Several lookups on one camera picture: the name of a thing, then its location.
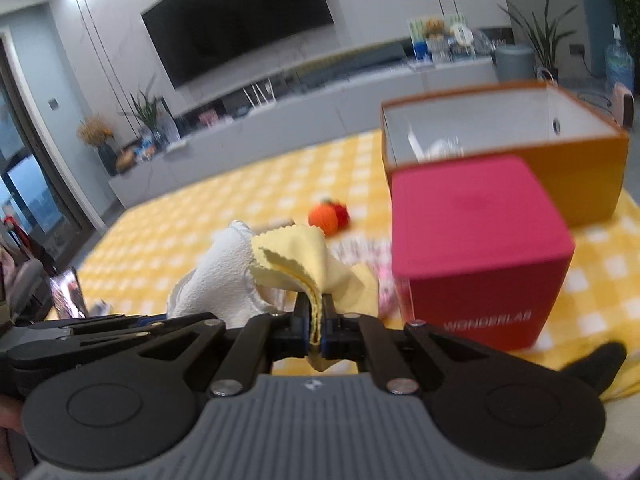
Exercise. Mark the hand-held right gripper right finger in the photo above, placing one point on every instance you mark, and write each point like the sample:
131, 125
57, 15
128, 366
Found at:
330, 332

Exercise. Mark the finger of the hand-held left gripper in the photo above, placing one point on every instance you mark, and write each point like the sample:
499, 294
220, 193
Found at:
100, 322
140, 330

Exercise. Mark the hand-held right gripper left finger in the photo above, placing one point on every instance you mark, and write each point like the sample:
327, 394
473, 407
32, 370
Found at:
300, 332

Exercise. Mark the pale yellow cloth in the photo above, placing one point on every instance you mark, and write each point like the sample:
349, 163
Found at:
300, 255

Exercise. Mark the white towel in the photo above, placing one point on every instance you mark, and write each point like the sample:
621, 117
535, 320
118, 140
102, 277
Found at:
225, 280

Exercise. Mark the white cloth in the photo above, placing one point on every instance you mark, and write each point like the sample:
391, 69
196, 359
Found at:
442, 149

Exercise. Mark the orange storage box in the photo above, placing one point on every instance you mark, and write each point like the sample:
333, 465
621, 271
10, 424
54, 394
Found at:
585, 180

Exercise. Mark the person's left hand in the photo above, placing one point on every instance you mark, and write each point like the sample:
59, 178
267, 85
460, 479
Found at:
9, 412

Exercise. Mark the smartphone on stand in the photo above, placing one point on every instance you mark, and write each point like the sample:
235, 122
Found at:
67, 292

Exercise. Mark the pink knitted cloth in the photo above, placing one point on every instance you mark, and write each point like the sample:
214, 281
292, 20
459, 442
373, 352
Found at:
362, 252

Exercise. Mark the orange knitted pumpkin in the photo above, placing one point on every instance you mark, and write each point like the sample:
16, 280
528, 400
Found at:
327, 217

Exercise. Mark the yellow checkered blanket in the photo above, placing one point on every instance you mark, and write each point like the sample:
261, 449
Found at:
200, 195

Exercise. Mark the dried flowers in dark vase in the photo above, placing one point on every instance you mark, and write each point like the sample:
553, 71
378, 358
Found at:
102, 152

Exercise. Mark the red cube box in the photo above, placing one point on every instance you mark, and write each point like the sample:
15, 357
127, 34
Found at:
475, 240

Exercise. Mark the snack bags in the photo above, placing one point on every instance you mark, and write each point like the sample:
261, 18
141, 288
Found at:
135, 152

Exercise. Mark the glass balcony door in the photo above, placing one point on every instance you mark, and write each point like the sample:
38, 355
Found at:
35, 160

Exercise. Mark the white marble television cabinet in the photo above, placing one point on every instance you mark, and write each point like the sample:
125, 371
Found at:
300, 125

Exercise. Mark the thin-leaved potted plant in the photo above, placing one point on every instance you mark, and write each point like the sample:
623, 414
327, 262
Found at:
145, 110

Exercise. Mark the white router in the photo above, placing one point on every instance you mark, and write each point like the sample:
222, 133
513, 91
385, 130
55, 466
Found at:
260, 97

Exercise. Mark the green printed card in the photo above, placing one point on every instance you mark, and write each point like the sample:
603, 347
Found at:
416, 25

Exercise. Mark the small white fan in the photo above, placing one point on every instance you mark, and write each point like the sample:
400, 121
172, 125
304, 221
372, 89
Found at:
462, 37

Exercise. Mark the grey trash can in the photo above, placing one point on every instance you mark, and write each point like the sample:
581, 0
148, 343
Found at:
515, 62

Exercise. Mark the glass plate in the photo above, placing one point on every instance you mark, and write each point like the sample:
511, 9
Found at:
484, 42

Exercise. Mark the woven handbag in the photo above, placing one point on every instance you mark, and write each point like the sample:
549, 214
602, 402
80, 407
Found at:
547, 76

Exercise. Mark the long-leaved potted plant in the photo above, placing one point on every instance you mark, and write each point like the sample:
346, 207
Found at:
545, 40

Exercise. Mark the pink heater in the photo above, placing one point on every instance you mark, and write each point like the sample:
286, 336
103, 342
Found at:
624, 105

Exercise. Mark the blue water jug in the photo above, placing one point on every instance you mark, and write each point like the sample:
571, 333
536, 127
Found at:
619, 65

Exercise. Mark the wall switch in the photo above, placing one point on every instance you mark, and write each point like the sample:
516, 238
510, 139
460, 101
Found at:
54, 104

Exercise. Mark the black wall television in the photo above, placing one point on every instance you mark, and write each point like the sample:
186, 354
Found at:
235, 20

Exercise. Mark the wall socket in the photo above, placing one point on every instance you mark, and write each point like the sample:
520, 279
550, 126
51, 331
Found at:
577, 49

